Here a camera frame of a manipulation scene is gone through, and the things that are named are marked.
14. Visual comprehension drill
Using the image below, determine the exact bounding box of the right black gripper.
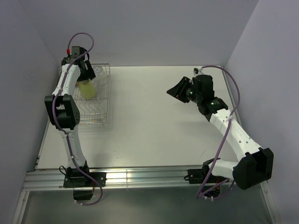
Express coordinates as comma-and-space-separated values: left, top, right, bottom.
167, 76, 202, 104

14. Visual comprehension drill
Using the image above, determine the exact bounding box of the yellow translucent cup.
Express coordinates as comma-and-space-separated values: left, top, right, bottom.
78, 80, 96, 99

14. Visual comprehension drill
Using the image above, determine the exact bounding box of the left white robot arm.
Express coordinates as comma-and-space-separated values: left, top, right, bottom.
44, 46, 96, 186

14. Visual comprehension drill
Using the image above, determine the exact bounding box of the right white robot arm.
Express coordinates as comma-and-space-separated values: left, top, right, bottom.
167, 75, 274, 190

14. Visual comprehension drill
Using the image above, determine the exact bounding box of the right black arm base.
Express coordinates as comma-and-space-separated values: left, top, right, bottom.
184, 168, 226, 198

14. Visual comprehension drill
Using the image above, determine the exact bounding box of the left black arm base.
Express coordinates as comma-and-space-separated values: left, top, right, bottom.
59, 165, 106, 203

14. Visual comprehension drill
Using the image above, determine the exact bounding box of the wire dish rack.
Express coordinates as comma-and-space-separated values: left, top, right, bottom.
56, 62, 112, 126

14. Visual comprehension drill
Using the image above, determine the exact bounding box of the aluminium mounting rail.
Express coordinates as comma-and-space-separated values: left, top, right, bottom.
22, 165, 201, 191

